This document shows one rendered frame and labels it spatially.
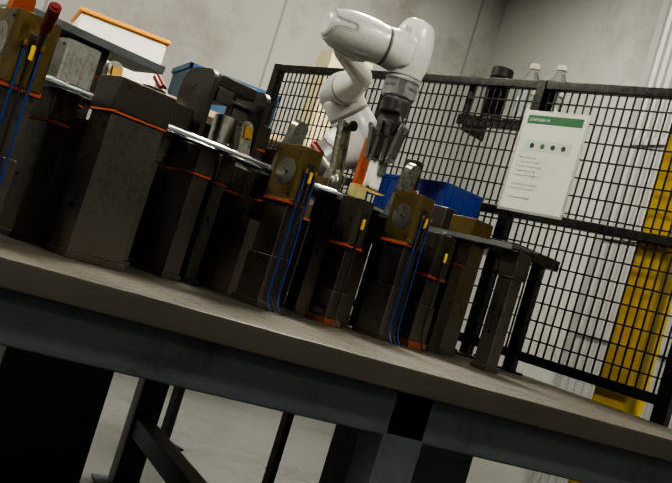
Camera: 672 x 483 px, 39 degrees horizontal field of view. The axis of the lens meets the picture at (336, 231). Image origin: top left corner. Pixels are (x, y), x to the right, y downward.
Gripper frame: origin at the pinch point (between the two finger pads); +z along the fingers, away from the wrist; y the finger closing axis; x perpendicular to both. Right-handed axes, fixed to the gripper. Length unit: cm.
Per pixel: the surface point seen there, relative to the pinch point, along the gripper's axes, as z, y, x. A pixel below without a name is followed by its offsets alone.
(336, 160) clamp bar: -2.0, -13.6, -1.5
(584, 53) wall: -125, -118, 242
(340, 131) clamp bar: -9.9, -15.3, -1.6
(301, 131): 0.2, 15.4, -40.2
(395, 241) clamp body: 15.7, 21.3, -8.3
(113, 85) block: 7, 19, -87
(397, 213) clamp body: 9.2, 19.3, -8.3
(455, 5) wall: -153, -217, 241
